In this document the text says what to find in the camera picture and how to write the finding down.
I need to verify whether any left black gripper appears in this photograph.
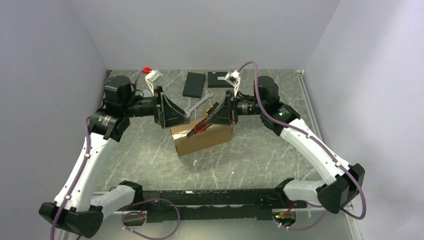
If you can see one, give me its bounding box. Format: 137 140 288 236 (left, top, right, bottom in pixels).
122 85 190 128

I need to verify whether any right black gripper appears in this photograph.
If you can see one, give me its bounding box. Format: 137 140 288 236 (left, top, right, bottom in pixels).
207 90 266 126

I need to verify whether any brown cardboard express box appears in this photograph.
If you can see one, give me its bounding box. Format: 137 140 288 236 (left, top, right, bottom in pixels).
170 120 234 157

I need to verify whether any red black utility knife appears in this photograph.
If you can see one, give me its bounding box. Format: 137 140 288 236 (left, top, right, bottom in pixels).
186 118 211 139

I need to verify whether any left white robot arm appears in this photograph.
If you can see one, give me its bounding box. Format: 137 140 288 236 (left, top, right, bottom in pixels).
39 70 190 239

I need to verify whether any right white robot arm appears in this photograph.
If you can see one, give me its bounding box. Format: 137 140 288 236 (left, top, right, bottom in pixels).
200 76 367 218

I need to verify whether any black box with label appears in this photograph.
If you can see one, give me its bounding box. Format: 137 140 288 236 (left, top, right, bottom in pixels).
207 71 233 88

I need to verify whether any yellow black screwdriver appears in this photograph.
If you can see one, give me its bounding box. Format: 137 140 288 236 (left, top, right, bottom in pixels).
204 101 220 117

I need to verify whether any silver open-end wrench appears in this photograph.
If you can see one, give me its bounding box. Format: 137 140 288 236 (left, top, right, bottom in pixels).
184 89 215 118

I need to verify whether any black foam block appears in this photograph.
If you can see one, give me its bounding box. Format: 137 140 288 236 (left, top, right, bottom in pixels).
182 72 206 99

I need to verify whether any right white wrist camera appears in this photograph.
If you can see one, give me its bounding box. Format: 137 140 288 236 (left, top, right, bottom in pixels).
224 70 241 96

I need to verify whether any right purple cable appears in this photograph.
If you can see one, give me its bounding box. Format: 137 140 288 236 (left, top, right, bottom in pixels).
237 60 367 222

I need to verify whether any purple cable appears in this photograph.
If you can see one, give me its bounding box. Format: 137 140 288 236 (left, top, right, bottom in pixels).
46 115 94 240
237 60 367 222

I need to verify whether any aluminium frame rail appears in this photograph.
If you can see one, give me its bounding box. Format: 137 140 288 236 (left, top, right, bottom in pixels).
295 70 323 141

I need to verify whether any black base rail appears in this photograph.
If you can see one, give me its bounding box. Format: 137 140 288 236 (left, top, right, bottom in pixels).
120 188 307 223

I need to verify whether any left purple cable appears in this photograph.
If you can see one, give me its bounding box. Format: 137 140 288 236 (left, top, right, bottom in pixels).
46 115 94 240

